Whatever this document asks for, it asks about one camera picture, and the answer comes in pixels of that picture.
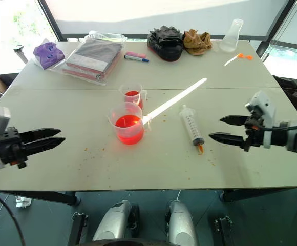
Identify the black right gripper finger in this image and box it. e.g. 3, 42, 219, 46
219, 115, 251, 127
208, 132, 248, 149

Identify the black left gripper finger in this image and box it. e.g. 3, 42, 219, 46
18, 128, 62, 144
23, 137, 66, 157

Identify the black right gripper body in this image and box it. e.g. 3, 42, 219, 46
242, 109, 267, 152

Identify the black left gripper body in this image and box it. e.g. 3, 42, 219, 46
0, 127, 28, 169

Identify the clear plastic syringe orange tip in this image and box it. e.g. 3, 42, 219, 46
178, 104, 206, 156

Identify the large beaker with red liquid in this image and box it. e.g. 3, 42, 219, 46
107, 101, 152, 146

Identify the small beaker with red liquid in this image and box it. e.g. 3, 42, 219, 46
118, 83, 150, 110

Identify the black chair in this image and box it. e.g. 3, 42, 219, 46
272, 74, 297, 120

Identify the white object on floor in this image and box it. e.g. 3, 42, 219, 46
13, 195, 33, 209

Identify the clear pipette with orange bulb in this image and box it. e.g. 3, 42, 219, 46
223, 53, 253, 67

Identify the purple plastic bag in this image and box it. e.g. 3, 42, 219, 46
32, 38, 65, 70

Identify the clear conical flask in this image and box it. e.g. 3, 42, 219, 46
219, 18, 244, 53

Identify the grey cylinder with black cap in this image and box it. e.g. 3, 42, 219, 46
13, 45, 29, 65

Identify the brown crumpled cloth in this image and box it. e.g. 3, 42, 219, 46
183, 28, 214, 56

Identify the clear bag of folded cloths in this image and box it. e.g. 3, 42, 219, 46
48, 30, 128, 87

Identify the silver robot right leg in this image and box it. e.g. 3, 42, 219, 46
164, 199, 200, 246

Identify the silver robot leg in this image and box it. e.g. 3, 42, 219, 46
164, 199, 200, 246
91, 199, 141, 243

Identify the silver robot left leg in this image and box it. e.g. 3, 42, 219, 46
91, 199, 141, 243

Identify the black crumpled cloth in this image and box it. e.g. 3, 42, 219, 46
146, 25, 185, 62

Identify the blue whiteboard marker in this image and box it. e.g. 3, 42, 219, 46
123, 54, 150, 64

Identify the pink eraser block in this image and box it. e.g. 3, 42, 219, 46
125, 51, 147, 58

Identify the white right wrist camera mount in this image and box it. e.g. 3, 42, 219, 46
244, 91, 278, 150

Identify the black table frame beam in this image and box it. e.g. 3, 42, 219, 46
0, 190, 82, 206
219, 187, 297, 203

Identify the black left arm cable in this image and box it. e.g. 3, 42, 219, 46
0, 185, 24, 246

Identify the black table leg bracket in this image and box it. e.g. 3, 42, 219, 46
213, 216, 236, 246
67, 211, 89, 246

